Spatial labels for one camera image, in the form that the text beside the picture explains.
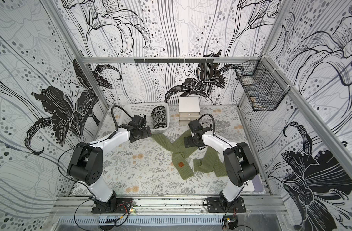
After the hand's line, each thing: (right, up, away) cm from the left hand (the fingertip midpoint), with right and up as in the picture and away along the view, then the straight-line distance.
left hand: (144, 136), depth 94 cm
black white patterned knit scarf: (+9, +14, +6) cm, 17 cm away
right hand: (+33, -3, -1) cm, 33 cm away
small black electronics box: (+49, -40, -24) cm, 68 cm away
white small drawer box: (+30, +18, +4) cm, 35 cm away
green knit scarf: (+44, -16, -9) cm, 48 cm away
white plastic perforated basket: (-14, +20, +24) cm, 34 cm away
